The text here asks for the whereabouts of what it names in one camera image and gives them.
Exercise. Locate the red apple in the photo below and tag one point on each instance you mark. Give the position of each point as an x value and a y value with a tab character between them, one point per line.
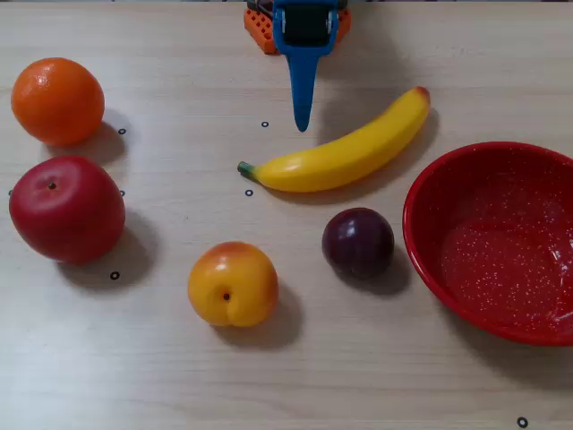
67	210

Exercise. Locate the red speckled bowl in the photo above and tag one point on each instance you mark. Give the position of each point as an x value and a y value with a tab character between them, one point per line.
492	251

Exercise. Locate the orange fruit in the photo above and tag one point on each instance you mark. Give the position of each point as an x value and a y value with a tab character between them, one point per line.
57	100

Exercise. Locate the dark purple plum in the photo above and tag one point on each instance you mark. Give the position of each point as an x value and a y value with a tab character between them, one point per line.
358	242

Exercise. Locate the yellow banana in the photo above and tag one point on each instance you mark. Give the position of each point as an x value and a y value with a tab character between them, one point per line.
340	157

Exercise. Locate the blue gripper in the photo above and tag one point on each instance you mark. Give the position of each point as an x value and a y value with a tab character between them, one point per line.
306	28

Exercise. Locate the yellow orange peach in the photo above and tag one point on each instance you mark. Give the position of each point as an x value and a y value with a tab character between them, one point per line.
233	284

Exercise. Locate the orange robot base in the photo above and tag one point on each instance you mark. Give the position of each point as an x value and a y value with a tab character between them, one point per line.
262	29

